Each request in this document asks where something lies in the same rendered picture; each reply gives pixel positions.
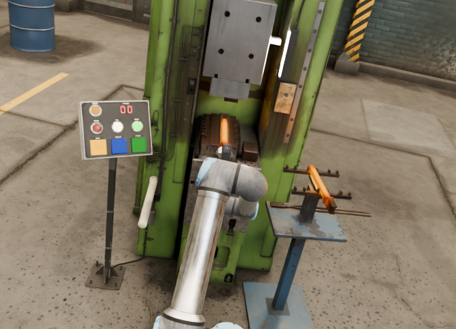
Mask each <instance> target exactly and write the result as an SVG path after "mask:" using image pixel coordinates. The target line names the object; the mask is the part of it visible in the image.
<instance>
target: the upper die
mask: <svg viewBox="0 0 456 329"><path fill-rule="evenodd" d="M249 91H250V83H248V79H246V82H245V83H244V82H239V81H231V80H226V79H219V78H218V74H214V77H211V78H210V93H209V95H212V96H220V97H225V98H233V99H238V100H246V101H247V100H248V95H249Z"/></svg>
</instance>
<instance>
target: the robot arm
mask: <svg viewBox="0 0 456 329"><path fill-rule="evenodd" d="M231 149H232V146H231V145H230V144H224V145H223V149H222V147H220V148H219V149H217V151H216V153H215V156H216V157H217V159H215V158H210V157H209V158H207V159H205V160H204V162H203V164H202V166H201V168H200V170H199V174H198V176H197V180H196V186H198V187H199V189H198V196H197V201H196V204H195V209H194V212H193V217H192V221H191V226H190V229H189V234H188V237H187V242H186V245H185V251H184V254H183V259H182V262H181V265H180V270H179V273H178V279H177V282H176V287H175V290H174V295H173V298H172V303H171V306H170V307H168V308H167V309H166V310H164V313H163V316H161V315H160V316H157V318H156V320H155V323H154V327H153V329H243V328H241V327H240V326H238V325H237V324H233V323H230V322H222V323H219V324H217V325H216V326H215V327H213V328H207V327H204V323H205V319H204V317H203V315H202V307H203V304H204V299H205V295H206V290H207V286H208V281H209V277H210V272H211V268H212V264H213V260H214V255H215V251H216V245H217V242H218V239H219V233H220V230H221V225H222V221H223V217H224V216H225V215H226V214H229V215H233V216H239V217H242V218H247V219H249V220H254V219H255V218H256V216H257V212H258V208H259V203H258V202H259V200H261V199H262V198H263V197H264V196H265V194H266V192H267V181H266V178H265V177H264V176H263V175H262V174H261V173H260V172H259V171H257V170H255V169H254V168H251V167H249V166H246V165H243V164H238V163H233V162H230V161H231V160H232V159H233V153H232V152H231ZM230 194H234V195H239V196H240V198H237V197H232V196H230Z"/></svg>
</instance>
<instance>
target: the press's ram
mask: <svg viewBox="0 0 456 329"><path fill-rule="evenodd" d="M277 6H278V5H277V3H276V1H275V0H213V2H212V11H211V16H210V25H209V30H208V38H207V44H206V53H205V58H204V67H203V73H202V76H206V77H214V74H218V78H219V79H226V80H231V81H239V82H244V83H245V82H246V79H248V83H251V84H257V85H260V84H261V79H262V76H263V70H264V67H265V61H266V57H267V52H268V48H269V44H270V43H271V44H276V45H280V44H281V38H279V37H272V36H271V33H272V29H273V23H274V20H275V16H276V10H277Z"/></svg>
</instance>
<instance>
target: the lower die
mask: <svg viewBox="0 0 456 329"><path fill-rule="evenodd" d="M207 115H208V125H207V126H208V127H207V134H206V136H205V135H204V134H202V140H201V147H200V155H207V156H212V157H216V156H214V155H215V153H216V151H217V149H219V148H220V144H221V131H222V115H227V143H229V144H230V145H231V146H232V149H231V152H232V153H233V159H235V158H236V154H237V150H238V143H237V142H236V143H235V144H234V142H235V141H238V139H237V137H238V136H237V135H235V134H237V132H235V131H236V130H237V128H236V129H234V128H235V127H237V125H235V126H233V125H234V124H237V122H235V123H233V122H234V121H236V117H235V116H230V115H229V114H224V113H220V114H215V113H212V114H211V115H210V114H207ZM233 129H234V130H233ZM234 132H235V133H234ZM234 135H235V137H234ZM205 137H206V138H205ZM234 138H236V139H235V140H234Z"/></svg>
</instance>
